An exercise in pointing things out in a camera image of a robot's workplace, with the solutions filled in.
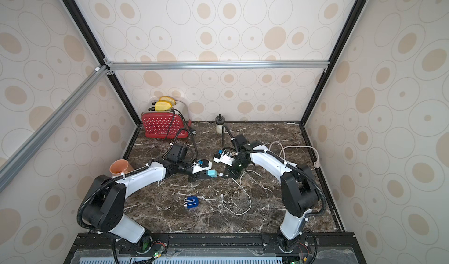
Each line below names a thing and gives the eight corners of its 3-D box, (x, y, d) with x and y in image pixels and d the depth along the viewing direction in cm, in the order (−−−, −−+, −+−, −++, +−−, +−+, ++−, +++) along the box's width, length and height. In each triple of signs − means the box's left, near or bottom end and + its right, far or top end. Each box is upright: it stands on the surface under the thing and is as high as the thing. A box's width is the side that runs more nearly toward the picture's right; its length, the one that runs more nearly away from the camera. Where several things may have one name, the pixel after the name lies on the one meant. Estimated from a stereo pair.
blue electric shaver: (184, 208, 85) (182, 206, 83) (185, 198, 89) (184, 195, 86) (198, 208, 85) (197, 206, 83) (199, 198, 89) (198, 195, 86)
